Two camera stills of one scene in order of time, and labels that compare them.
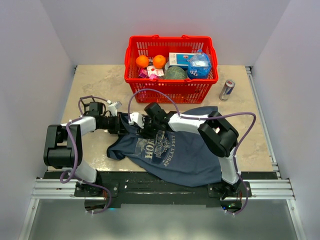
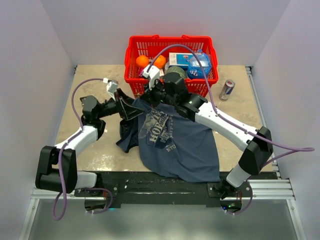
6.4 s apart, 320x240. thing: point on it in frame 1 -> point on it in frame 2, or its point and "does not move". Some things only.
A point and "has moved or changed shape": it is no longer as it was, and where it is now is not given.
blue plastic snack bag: (199, 66) does not move
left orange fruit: (142, 61) does not move
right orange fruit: (159, 61) does not move
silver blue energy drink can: (227, 89) does not move
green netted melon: (175, 72) does not move
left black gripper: (115, 130) -> (126, 106)
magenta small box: (142, 72) does not move
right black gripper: (145, 131) -> (148, 95)
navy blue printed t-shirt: (177, 157) has moved or changed shape
